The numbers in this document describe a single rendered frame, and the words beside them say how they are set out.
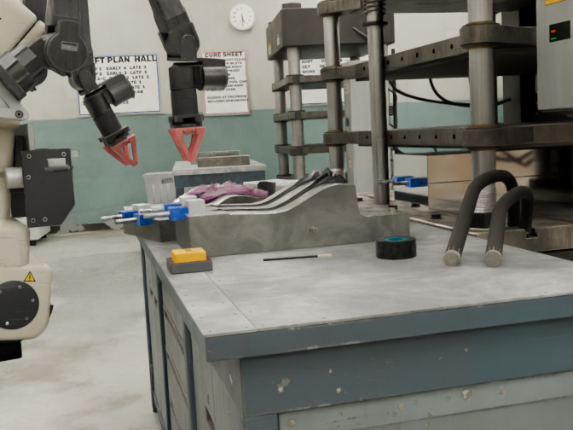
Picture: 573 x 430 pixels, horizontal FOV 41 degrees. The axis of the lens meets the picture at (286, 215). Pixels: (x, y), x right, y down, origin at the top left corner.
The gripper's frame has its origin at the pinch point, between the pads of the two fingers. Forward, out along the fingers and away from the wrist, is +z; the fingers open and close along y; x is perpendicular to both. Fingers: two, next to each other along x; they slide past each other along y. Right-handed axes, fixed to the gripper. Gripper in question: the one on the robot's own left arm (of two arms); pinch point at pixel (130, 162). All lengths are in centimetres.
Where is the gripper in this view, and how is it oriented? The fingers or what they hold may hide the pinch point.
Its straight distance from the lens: 207.7
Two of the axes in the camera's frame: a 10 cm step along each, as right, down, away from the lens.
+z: 4.4, 8.5, 3.0
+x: -7.7, 5.3, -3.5
